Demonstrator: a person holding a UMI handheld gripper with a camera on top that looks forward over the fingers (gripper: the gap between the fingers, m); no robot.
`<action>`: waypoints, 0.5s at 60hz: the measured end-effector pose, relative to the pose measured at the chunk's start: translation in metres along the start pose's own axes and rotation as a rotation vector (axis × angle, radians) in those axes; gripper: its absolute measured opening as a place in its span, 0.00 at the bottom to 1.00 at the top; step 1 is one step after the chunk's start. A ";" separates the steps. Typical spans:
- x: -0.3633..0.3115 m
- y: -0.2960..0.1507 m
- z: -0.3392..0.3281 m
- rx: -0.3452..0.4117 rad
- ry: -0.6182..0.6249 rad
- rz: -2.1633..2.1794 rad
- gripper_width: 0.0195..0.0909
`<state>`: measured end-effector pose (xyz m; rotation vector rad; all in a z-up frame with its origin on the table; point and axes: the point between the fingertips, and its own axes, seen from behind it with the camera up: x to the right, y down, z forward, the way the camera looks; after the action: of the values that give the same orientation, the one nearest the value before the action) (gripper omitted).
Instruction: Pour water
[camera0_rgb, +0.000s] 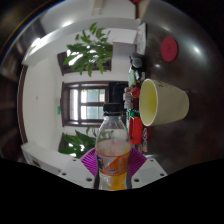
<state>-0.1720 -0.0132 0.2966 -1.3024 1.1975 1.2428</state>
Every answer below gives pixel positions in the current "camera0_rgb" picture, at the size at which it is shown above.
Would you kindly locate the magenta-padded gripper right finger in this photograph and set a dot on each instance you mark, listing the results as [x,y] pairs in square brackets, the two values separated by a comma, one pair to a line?
[150,171]

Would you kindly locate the box of small jars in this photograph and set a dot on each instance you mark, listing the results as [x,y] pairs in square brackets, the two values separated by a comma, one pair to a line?
[128,98]

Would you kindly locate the orange drink plastic bottle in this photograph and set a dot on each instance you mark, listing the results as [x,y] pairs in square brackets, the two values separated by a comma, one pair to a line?
[112,150]

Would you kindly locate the dark framed window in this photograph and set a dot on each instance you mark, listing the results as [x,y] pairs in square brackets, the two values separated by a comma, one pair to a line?
[63,141]
[63,65]

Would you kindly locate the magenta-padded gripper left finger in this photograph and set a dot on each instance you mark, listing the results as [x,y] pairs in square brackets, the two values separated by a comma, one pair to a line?
[75,171]

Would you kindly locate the flat round red coaster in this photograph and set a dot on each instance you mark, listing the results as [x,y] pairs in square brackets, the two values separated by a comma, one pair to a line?
[169,49]

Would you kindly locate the leafy plant in white pot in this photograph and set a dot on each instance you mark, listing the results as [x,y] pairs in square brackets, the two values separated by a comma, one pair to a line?
[90,50]
[75,143]

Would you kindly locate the printed magazine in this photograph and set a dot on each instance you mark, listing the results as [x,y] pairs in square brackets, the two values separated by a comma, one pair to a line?
[141,38]

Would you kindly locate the green cloth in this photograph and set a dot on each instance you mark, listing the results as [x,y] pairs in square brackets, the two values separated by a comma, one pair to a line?
[132,76]

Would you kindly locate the dark wooden glazed door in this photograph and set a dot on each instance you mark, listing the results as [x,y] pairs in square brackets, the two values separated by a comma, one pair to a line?
[86,103]

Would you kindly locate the pale yellow cup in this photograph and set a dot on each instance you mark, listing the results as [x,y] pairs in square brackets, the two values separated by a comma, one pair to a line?
[170,103]

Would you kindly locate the green exit sign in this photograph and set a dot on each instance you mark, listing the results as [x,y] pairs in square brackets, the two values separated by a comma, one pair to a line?
[59,110]

